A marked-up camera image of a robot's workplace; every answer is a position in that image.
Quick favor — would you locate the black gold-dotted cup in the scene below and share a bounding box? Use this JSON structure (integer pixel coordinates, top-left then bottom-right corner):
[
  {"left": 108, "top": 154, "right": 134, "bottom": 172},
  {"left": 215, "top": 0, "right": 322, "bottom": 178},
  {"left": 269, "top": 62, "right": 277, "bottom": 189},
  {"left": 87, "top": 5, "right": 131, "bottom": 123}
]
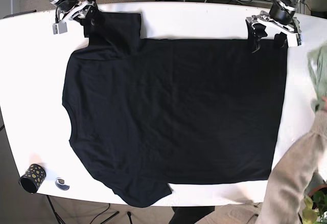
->
[{"left": 19, "top": 164, "right": 46, "bottom": 194}]

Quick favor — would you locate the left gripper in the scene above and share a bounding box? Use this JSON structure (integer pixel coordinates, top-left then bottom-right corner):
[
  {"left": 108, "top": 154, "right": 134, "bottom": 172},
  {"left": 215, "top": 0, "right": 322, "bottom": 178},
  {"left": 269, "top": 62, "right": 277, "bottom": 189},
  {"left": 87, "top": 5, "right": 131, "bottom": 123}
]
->
[{"left": 245, "top": 2, "right": 302, "bottom": 53}]

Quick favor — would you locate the person's second hand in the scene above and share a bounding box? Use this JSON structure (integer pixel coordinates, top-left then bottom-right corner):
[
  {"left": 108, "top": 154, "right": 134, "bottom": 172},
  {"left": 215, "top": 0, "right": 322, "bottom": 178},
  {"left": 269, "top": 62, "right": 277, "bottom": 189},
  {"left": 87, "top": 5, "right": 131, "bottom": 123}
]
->
[{"left": 315, "top": 96, "right": 327, "bottom": 111}]

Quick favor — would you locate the left silver table grommet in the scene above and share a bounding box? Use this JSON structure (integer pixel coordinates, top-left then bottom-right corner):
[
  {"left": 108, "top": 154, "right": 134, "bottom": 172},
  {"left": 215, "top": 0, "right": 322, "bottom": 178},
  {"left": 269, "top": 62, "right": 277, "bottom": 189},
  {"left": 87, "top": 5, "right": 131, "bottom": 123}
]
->
[{"left": 55, "top": 178, "right": 70, "bottom": 191}]

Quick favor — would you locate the black T-shirt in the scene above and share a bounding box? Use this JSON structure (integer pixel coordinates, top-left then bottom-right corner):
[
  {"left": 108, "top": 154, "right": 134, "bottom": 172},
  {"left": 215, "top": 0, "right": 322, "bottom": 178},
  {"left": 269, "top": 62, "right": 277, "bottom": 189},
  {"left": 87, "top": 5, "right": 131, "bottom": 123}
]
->
[{"left": 62, "top": 13, "right": 288, "bottom": 208}]

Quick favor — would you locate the beige sweater sleeve forearm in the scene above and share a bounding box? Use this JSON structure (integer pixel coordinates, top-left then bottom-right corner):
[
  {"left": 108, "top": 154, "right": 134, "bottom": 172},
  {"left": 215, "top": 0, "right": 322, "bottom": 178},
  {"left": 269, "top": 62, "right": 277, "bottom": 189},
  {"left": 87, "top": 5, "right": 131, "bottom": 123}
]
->
[{"left": 199, "top": 110, "right": 326, "bottom": 223}]

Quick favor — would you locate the sage green T-shirt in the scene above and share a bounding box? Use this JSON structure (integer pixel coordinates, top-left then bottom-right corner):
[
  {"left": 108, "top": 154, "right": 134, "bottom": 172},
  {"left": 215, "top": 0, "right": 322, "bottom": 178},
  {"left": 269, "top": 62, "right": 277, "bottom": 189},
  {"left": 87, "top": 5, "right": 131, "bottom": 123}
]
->
[{"left": 307, "top": 44, "right": 326, "bottom": 112}]

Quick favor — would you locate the green potted plant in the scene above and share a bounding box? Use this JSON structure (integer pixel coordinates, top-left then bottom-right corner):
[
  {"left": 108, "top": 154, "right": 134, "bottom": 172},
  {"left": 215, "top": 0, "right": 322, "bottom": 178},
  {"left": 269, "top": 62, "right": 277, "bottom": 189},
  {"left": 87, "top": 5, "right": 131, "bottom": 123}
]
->
[{"left": 301, "top": 188, "right": 326, "bottom": 224}]

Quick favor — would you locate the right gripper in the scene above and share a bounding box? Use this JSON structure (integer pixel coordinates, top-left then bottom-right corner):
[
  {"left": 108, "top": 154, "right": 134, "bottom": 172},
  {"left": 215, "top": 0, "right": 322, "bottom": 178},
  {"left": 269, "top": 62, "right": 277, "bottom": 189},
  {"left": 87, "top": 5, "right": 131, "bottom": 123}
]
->
[{"left": 52, "top": 0, "right": 103, "bottom": 38}]

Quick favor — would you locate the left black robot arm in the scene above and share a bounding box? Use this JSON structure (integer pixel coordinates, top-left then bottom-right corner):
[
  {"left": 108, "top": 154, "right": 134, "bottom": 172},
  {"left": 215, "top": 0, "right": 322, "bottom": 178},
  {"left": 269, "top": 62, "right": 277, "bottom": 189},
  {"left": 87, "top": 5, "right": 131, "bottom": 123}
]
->
[{"left": 246, "top": 0, "right": 303, "bottom": 53}]

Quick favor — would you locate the grey flower pot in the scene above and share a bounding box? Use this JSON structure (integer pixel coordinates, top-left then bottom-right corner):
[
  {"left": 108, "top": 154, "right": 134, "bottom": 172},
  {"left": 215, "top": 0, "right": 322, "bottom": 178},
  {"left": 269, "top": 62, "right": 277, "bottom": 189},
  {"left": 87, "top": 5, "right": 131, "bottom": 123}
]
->
[{"left": 308, "top": 184, "right": 327, "bottom": 197}]

